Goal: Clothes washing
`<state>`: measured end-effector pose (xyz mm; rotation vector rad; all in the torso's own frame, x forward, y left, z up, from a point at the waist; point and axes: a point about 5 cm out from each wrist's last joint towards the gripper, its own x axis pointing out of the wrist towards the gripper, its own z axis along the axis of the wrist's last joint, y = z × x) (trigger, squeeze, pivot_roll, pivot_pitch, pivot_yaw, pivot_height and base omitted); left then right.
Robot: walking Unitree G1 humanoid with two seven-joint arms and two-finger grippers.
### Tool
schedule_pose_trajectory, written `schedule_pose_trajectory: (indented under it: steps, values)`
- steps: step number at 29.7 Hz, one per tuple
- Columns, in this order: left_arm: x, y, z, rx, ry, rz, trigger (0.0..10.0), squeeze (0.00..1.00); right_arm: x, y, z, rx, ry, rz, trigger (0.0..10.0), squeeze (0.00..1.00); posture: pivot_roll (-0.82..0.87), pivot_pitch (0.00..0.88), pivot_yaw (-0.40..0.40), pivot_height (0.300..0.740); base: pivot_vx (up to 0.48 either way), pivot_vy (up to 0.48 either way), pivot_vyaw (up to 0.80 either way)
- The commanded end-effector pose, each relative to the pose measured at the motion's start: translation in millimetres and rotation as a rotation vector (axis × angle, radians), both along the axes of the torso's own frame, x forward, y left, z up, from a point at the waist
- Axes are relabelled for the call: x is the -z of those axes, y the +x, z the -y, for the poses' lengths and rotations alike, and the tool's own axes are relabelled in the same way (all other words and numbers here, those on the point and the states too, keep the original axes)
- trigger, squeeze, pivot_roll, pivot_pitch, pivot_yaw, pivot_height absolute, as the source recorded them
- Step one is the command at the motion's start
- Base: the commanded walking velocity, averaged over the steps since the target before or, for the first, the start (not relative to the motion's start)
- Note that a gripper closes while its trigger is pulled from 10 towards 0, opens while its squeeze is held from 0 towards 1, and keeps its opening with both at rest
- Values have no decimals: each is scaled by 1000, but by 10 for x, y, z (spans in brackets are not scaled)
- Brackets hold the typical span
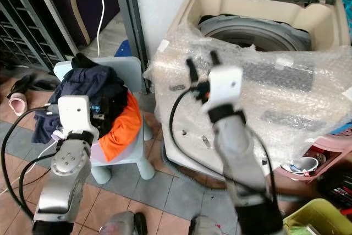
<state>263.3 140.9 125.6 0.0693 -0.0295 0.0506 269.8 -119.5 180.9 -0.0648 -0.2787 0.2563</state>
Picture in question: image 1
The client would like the beige top-load washing machine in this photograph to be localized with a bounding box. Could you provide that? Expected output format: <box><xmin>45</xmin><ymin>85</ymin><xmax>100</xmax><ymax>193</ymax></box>
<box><xmin>143</xmin><ymin>0</ymin><xmax>352</xmax><ymax>192</ymax></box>

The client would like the long black left arm cable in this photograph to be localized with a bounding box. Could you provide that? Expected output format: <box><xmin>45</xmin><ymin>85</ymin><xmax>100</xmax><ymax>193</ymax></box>
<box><xmin>1</xmin><ymin>106</ymin><xmax>61</xmax><ymax>214</ymax></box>

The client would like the dark grey door frame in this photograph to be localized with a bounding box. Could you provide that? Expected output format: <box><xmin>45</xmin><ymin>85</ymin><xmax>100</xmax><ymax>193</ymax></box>
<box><xmin>110</xmin><ymin>0</ymin><xmax>150</xmax><ymax>90</ymax></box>

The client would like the pale blue plastic stool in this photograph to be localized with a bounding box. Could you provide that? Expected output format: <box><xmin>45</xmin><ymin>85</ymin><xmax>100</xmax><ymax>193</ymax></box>
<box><xmin>53</xmin><ymin>56</ymin><xmax>156</xmax><ymax>185</ymax></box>

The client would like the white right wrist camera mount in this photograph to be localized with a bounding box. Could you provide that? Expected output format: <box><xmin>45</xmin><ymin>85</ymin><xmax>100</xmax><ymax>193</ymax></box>
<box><xmin>206</xmin><ymin>65</ymin><xmax>244</xmax><ymax>110</ymax></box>

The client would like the clear bubble wrap sheet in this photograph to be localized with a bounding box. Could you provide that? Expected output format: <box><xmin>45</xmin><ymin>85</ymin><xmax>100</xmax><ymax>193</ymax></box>
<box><xmin>143</xmin><ymin>25</ymin><xmax>352</xmax><ymax>164</ymax></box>

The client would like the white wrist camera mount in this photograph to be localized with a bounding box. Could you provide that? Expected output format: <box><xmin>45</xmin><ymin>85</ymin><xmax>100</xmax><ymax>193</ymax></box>
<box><xmin>206</xmin><ymin>65</ymin><xmax>244</xmax><ymax>110</ymax></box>
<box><xmin>58</xmin><ymin>95</ymin><xmax>101</xmax><ymax>136</ymax></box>

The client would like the grey washer tub ring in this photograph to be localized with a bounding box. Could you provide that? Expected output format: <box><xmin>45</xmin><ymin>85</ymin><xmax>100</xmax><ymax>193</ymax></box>
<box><xmin>198</xmin><ymin>15</ymin><xmax>313</xmax><ymax>53</ymax></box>

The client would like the orange garment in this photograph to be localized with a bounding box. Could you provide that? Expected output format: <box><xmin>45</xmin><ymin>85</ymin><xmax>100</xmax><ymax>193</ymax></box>
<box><xmin>98</xmin><ymin>91</ymin><xmax>142</xmax><ymax>163</ymax></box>

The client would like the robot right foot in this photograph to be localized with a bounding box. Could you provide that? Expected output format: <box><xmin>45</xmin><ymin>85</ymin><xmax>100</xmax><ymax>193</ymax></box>
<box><xmin>188</xmin><ymin>215</ymin><xmax>232</xmax><ymax>235</ymax></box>

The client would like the navy blue garment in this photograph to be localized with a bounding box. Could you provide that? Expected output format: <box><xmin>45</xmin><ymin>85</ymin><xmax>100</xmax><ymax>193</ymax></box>
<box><xmin>33</xmin><ymin>65</ymin><xmax>127</xmax><ymax>143</ymax></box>

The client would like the black garment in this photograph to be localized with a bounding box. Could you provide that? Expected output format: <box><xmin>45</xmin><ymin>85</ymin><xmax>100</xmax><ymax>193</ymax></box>
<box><xmin>71</xmin><ymin>53</ymin><xmax>101</xmax><ymax>72</ymax></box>

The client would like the black slipper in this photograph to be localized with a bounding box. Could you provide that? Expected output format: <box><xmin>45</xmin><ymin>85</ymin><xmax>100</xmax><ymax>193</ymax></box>
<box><xmin>30</xmin><ymin>77</ymin><xmax>56</xmax><ymax>91</ymax></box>
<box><xmin>8</xmin><ymin>74</ymin><xmax>34</xmax><ymax>95</ymax></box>

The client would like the small blue object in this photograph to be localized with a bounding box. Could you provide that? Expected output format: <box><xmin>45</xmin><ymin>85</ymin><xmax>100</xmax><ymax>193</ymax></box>
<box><xmin>114</xmin><ymin>40</ymin><xmax>133</xmax><ymax>58</ymax></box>

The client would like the short black left arm cable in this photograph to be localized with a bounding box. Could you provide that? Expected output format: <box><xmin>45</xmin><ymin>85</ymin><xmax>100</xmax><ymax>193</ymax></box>
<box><xmin>19</xmin><ymin>151</ymin><xmax>58</xmax><ymax>203</ymax></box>

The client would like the white cup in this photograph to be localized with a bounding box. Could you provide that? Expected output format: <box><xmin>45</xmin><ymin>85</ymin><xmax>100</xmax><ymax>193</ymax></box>
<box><xmin>280</xmin><ymin>156</ymin><xmax>320</xmax><ymax>176</ymax></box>

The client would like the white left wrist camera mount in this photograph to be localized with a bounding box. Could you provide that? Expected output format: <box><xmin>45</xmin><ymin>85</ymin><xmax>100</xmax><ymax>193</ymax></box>
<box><xmin>58</xmin><ymin>95</ymin><xmax>101</xmax><ymax>136</ymax></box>

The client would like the dark metal door grille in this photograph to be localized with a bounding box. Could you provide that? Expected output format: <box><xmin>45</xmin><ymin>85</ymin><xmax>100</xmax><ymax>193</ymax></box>
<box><xmin>0</xmin><ymin>0</ymin><xmax>61</xmax><ymax>76</ymax></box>

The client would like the white floor cable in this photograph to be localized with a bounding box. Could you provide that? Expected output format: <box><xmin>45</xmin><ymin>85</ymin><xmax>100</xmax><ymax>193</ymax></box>
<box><xmin>0</xmin><ymin>158</ymin><xmax>40</xmax><ymax>194</ymax></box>

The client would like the yellow-green plastic bin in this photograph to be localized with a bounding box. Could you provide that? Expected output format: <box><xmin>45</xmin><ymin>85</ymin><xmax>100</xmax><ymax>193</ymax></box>
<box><xmin>283</xmin><ymin>198</ymin><xmax>352</xmax><ymax>235</ymax></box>

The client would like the pink slipper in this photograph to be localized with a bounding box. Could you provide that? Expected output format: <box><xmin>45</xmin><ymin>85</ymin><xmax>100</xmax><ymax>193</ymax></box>
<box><xmin>8</xmin><ymin>93</ymin><xmax>29</xmax><ymax>117</ymax></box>

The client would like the black crate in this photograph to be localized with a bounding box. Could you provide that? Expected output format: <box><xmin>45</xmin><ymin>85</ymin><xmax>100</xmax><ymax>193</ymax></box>
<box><xmin>316</xmin><ymin>170</ymin><xmax>352</xmax><ymax>209</ymax></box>

